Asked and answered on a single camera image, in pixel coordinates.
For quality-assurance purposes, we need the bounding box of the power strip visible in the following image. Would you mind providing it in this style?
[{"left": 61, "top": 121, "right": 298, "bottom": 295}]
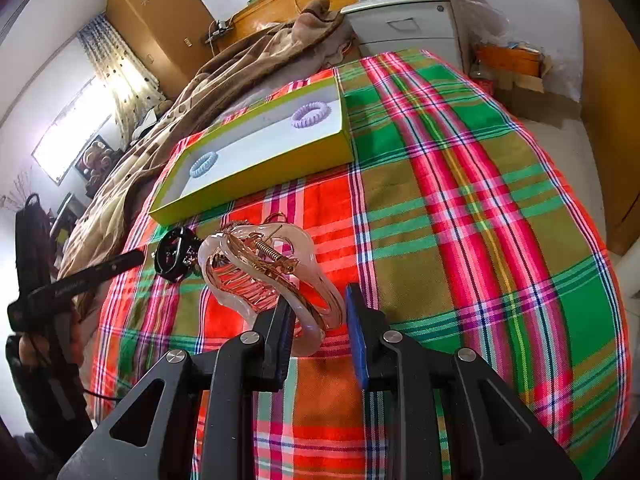
[{"left": 202, "top": 19, "right": 236, "bottom": 43}]

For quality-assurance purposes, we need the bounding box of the yellow-green cardboard box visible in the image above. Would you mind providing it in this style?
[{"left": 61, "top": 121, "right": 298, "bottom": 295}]
[{"left": 148, "top": 78, "right": 355, "bottom": 226}]

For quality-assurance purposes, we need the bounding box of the person's left hand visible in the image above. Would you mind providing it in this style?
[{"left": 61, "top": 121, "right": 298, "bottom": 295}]
[{"left": 5, "top": 332, "right": 51, "bottom": 376}]

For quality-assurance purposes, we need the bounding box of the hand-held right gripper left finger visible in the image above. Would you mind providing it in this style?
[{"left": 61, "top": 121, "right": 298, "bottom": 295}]
[{"left": 57, "top": 301, "right": 297, "bottom": 480}]

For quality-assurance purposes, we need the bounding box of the window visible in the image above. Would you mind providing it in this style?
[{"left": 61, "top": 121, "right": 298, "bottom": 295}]
[{"left": 31, "top": 77, "right": 113, "bottom": 186}]

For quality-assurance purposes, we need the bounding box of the clear plastic bag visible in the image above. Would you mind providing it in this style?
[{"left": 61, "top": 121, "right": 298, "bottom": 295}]
[{"left": 465, "top": 0, "right": 511, "bottom": 46}]

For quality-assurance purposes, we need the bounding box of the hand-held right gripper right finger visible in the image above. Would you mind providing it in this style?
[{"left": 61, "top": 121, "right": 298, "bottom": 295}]
[{"left": 345, "top": 282, "right": 583, "bottom": 480}]

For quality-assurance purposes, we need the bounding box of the wooden door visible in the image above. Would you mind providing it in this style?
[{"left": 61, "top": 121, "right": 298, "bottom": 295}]
[{"left": 570, "top": 0, "right": 640, "bottom": 256}]

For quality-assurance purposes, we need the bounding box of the brown fleece blanket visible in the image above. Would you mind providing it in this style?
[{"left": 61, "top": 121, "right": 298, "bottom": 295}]
[{"left": 52, "top": 0, "right": 358, "bottom": 311}]

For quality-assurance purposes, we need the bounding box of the dotted curtain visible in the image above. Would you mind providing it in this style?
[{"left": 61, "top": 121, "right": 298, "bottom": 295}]
[{"left": 77, "top": 14, "right": 173, "bottom": 153}]

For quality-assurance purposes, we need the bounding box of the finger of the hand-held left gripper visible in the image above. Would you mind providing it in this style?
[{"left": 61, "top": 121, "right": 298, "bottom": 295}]
[{"left": 25, "top": 250, "right": 147, "bottom": 318}]

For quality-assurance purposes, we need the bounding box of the white nightstand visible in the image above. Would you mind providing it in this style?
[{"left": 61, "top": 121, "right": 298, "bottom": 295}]
[{"left": 341, "top": 0, "right": 473, "bottom": 76}]

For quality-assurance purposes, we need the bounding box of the wooden wardrobe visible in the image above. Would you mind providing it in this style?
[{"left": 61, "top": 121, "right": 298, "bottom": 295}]
[{"left": 105, "top": 0, "right": 216, "bottom": 101}]

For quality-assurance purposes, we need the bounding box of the orange storage box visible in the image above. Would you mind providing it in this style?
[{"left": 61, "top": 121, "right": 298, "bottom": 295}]
[{"left": 472, "top": 42, "right": 543, "bottom": 93}]

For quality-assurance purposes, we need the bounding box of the pink transparent hair claw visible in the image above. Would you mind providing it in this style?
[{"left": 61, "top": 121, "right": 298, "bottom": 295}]
[{"left": 197, "top": 212, "right": 347, "bottom": 358}]

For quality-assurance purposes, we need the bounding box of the black rhinestone hair clip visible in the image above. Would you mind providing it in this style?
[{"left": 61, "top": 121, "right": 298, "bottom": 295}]
[{"left": 152, "top": 226, "right": 206, "bottom": 283}]

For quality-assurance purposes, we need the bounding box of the black cable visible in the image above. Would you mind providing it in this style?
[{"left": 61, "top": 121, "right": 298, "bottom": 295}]
[{"left": 81, "top": 387, "right": 125, "bottom": 403}]

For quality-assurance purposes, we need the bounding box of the plaid bed sheet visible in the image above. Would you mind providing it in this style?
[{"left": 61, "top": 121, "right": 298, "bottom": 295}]
[{"left": 82, "top": 49, "right": 632, "bottom": 480}]

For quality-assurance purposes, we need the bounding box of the blue spiral hair tie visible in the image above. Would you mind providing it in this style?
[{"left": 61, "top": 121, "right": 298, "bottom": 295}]
[{"left": 189, "top": 151, "right": 222, "bottom": 178}]

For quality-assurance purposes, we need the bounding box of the purple spiral hair tie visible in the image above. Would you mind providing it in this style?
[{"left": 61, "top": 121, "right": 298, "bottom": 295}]
[{"left": 290, "top": 101, "right": 335, "bottom": 131}]

